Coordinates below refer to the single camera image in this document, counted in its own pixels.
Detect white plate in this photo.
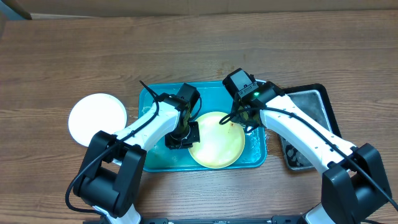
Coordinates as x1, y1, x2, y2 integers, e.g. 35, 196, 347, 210
68, 93, 127, 147

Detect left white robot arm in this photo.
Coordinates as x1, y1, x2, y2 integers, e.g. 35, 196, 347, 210
65, 90, 201, 223

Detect yellow-green rimmed plate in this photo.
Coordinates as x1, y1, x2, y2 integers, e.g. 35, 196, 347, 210
188, 111, 245, 169

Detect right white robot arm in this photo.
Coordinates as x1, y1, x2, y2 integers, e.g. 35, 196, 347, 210
222, 81, 397, 223

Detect black soapy water tray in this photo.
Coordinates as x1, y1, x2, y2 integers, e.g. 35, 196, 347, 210
279, 83, 341, 171

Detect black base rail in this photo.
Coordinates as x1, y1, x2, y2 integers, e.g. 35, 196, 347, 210
83, 214, 312, 224

